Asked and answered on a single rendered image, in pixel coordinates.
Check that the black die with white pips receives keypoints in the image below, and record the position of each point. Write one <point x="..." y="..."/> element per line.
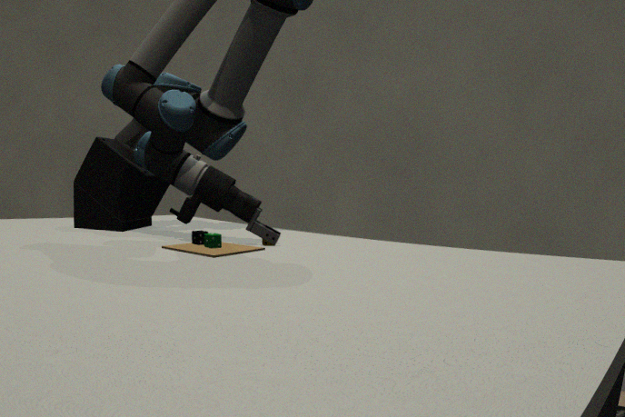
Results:
<point x="197" y="237"/>

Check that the tan square mat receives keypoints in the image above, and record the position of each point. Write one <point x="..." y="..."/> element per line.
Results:
<point x="226" y="249"/>

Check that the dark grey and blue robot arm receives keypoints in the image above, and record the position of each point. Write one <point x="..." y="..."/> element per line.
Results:
<point x="169" y="111"/>

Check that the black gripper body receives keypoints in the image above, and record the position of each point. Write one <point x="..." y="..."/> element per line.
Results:
<point x="211" y="187"/>

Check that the green die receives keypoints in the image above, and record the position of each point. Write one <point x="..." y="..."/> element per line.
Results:
<point x="212" y="240"/>

